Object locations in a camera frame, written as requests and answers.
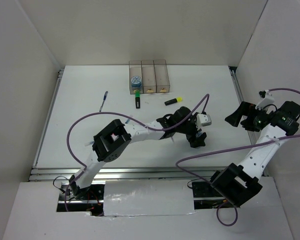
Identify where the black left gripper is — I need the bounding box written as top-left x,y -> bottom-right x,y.
175,112 -> 206,148

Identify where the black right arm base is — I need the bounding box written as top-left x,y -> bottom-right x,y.
187,179 -> 233,210

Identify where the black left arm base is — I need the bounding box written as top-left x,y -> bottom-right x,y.
53,183 -> 105,217

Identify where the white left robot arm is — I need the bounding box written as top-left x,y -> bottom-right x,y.
69,106 -> 212,200

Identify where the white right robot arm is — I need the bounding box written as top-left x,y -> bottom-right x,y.
208,101 -> 300,208

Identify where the yellow capped black highlighter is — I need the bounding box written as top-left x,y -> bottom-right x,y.
164,97 -> 183,106

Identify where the right clear storage bin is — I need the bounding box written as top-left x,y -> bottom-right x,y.
153,59 -> 170,93

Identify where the clear storage bin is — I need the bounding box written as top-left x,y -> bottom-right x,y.
129,60 -> 143,95
153,59 -> 170,93
141,60 -> 156,94

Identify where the green capped black highlighter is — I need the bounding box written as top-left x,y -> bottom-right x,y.
134,91 -> 141,109

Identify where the middle clear storage bin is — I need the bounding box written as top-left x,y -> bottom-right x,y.
141,60 -> 156,94

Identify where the left clear storage bin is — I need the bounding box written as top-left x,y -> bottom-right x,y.
129,60 -> 143,95

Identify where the blue ballpoint pen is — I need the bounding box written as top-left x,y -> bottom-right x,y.
99,91 -> 109,112

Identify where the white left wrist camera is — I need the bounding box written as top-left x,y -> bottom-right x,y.
195,113 -> 212,129

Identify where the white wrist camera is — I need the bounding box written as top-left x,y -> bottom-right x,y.
195,113 -> 212,129
255,90 -> 275,110

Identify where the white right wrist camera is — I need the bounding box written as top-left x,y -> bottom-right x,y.
255,90 -> 275,110

